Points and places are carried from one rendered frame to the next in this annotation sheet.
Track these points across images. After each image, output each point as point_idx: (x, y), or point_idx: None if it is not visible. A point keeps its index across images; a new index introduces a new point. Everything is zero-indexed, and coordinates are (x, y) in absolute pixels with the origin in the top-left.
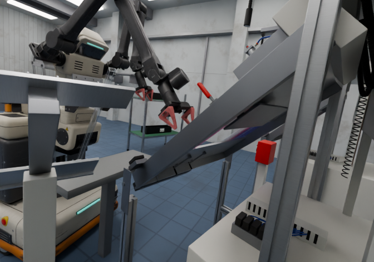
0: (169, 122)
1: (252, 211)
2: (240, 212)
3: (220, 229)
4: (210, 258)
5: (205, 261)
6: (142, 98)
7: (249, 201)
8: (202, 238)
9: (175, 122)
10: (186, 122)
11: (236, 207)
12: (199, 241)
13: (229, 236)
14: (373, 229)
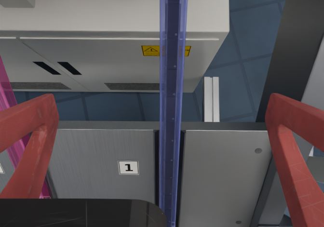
0: (304, 183)
1: None
2: (53, 12)
3: (144, 15)
4: None
5: None
6: None
7: None
8: (193, 24)
9: (302, 104)
10: (37, 195)
11: (41, 28)
12: (205, 24)
13: None
14: None
